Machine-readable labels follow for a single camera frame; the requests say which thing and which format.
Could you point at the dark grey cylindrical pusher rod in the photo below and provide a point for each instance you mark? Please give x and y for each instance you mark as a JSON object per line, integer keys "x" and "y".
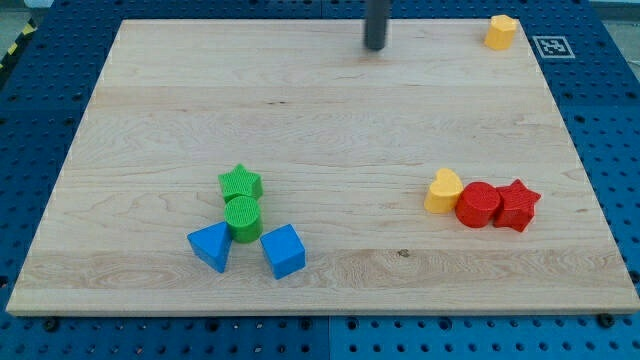
{"x": 375, "y": 24}

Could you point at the yellow hexagon block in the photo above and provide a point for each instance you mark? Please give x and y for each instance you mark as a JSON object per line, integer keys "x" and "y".
{"x": 501, "y": 31}

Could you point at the green star block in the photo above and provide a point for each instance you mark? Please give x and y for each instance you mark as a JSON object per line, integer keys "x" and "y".
{"x": 240, "y": 182}

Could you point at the red star block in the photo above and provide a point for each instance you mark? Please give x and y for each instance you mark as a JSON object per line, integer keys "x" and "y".
{"x": 517, "y": 207}

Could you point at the black white fiducial marker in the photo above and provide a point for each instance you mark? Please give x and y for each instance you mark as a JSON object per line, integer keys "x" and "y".
{"x": 553, "y": 47}

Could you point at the yellow heart block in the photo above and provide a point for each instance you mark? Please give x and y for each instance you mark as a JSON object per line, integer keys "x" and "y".
{"x": 444, "y": 191}

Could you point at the wooden board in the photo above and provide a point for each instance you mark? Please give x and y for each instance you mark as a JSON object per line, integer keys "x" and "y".
{"x": 347, "y": 143}

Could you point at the red cylinder block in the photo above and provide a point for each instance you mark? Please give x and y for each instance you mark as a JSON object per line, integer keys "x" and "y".
{"x": 477, "y": 204}

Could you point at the green cylinder block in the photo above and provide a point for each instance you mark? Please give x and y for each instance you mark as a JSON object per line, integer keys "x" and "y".
{"x": 244, "y": 219}

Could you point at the blue cube block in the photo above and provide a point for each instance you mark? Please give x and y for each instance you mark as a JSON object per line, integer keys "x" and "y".
{"x": 284, "y": 251}

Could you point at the blue triangle block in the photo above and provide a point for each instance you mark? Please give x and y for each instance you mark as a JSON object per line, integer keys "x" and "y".
{"x": 212, "y": 245}

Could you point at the black bolt right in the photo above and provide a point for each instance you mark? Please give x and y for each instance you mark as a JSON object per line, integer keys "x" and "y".
{"x": 605, "y": 320}

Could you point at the black bolt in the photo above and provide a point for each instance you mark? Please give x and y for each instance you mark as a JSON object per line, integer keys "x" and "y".
{"x": 605, "y": 320}
{"x": 50, "y": 324}

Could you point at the black bolt left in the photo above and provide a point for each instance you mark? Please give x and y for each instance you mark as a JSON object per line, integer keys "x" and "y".
{"x": 50, "y": 324}

